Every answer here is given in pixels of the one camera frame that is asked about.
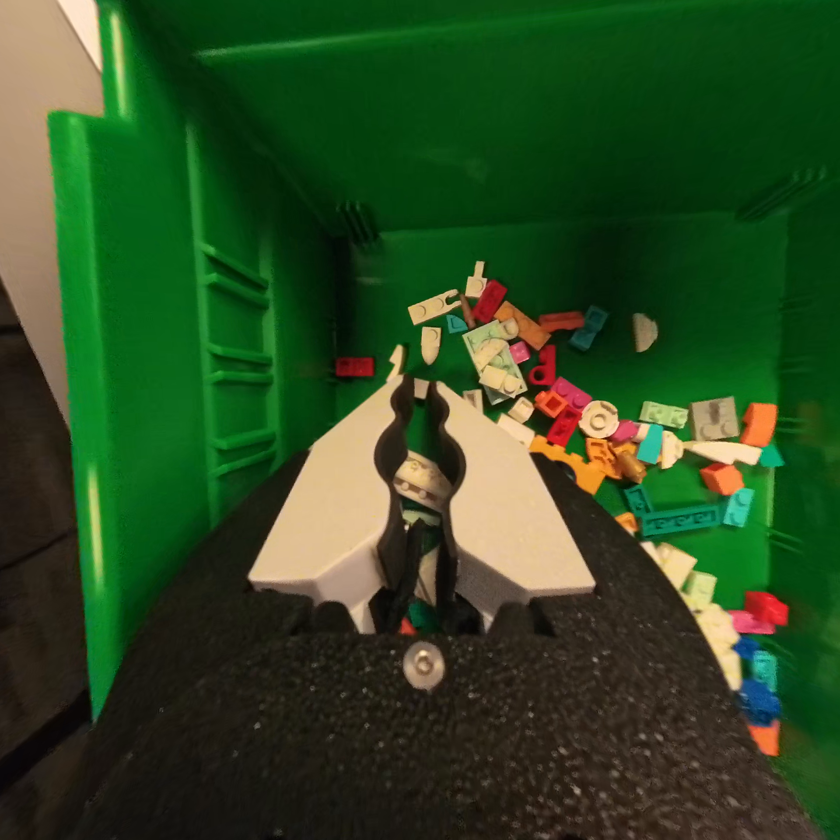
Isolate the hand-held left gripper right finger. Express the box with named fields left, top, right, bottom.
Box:
left=423, top=377, right=597, bottom=634

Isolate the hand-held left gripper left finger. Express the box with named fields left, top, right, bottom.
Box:
left=248, top=374, right=421, bottom=634

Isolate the white round lego plate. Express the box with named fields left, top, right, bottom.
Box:
left=395, top=451, right=462, bottom=509

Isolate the pile of colourful lego bricks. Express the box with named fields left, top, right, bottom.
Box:
left=335, top=259, right=791, bottom=759

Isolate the green plastic bin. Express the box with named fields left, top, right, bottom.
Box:
left=47, top=0, right=840, bottom=840

